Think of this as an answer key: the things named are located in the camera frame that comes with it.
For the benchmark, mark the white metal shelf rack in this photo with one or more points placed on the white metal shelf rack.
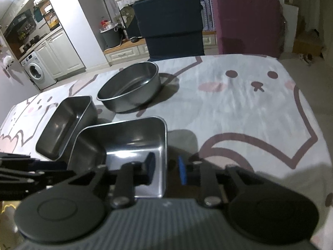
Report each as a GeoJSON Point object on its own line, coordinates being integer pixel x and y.
{"type": "Point", "coordinates": [208, 10]}

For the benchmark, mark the white washing machine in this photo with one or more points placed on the white washing machine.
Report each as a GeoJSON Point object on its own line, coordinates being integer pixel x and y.
{"type": "Point", "coordinates": [37, 70]}

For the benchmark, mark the yellow container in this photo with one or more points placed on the yellow container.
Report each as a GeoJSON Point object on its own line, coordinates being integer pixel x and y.
{"type": "Point", "coordinates": [53, 24]}

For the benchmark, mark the cardboard box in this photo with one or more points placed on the cardboard box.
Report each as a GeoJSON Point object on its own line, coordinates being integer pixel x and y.
{"type": "Point", "coordinates": [308, 45]}

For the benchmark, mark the navy blue chair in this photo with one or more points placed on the navy blue chair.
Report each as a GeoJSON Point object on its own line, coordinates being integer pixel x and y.
{"type": "Point", "coordinates": [169, 23]}

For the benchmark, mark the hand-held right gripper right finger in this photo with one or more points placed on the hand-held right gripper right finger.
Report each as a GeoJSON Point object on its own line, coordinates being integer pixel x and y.
{"type": "Point", "coordinates": [182, 170]}

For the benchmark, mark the grey bucket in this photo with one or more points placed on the grey bucket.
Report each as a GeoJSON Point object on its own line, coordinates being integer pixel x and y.
{"type": "Point", "coordinates": [111, 39]}

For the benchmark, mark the low wooden-top cabinet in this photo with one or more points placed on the low wooden-top cabinet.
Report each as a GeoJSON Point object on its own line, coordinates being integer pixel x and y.
{"type": "Point", "coordinates": [122, 54]}

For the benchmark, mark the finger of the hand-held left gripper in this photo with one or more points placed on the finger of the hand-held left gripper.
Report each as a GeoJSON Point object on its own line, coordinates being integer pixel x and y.
{"type": "Point", "coordinates": [26, 173]}

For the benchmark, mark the small rectangular steel tray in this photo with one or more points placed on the small rectangular steel tray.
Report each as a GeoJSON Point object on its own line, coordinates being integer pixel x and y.
{"type": "Point", "coordinates": [59, 130]}

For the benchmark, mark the white plush toy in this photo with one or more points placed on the white plush toy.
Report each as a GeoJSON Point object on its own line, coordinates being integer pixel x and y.
{"type": "Point", "coordinates": [7, 62]}

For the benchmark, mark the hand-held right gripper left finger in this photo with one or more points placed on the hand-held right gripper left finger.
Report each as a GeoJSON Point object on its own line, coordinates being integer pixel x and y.
{"type": "Point", "coordinates": [151, 169]}

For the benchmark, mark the large rectangular steel tray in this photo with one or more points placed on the large rectangular steel tray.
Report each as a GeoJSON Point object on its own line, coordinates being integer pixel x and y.
{"type": "Point", "coordinates": [122, 140]}

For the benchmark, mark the round steel bowl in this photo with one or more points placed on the round steel bowl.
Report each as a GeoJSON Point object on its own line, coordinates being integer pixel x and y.
{"type": "Point", "coordinates": [130, 88]}

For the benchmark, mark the white kitchen cabinet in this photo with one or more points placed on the white kitchen cabinet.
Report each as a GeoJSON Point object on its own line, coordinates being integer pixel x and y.
{"type": "Point", "coordinates": [65, 54]}

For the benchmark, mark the bear-print tablecloth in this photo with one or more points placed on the bear-print tablecloth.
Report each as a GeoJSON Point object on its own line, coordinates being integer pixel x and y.
{"type": "Point", "coordinates": [234, 114]}

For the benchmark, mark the purple chair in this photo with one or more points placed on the purple chair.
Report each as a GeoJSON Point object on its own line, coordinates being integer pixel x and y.
{"type": "Point", "coordinates": [247, 23]}

